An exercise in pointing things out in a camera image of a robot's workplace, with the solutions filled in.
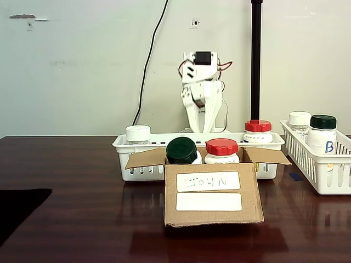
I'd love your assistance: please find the green-capped bottle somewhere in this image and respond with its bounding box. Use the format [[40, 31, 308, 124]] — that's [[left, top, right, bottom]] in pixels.
[[307, 114, 338, 156], [166, 138, 203, 165]]

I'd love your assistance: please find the black mat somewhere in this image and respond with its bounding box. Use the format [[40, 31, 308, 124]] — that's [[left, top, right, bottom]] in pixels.
[[0, 187, 53, 244]]

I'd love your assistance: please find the cardboard box with labels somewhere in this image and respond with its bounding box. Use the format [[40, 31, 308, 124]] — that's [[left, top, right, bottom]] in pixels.
[[124, 146, 293, 228]]

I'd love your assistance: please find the red-capped bottle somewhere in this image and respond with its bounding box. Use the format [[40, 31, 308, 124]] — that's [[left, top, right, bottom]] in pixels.
[[242, 119, 274, 145], [204, 139, 240, 165]]

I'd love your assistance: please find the white-capped bottle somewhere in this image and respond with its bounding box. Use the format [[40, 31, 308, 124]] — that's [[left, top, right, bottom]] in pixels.
[[125, 124, 152, 175], [288, 111, 312, 143]]

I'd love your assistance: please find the black pole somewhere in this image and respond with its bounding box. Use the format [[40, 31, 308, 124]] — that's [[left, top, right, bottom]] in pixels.
[[251, 0, 264, 122]]

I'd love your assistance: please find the black cable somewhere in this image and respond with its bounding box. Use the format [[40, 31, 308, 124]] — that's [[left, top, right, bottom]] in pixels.
[[131, 0, 169, 126]]

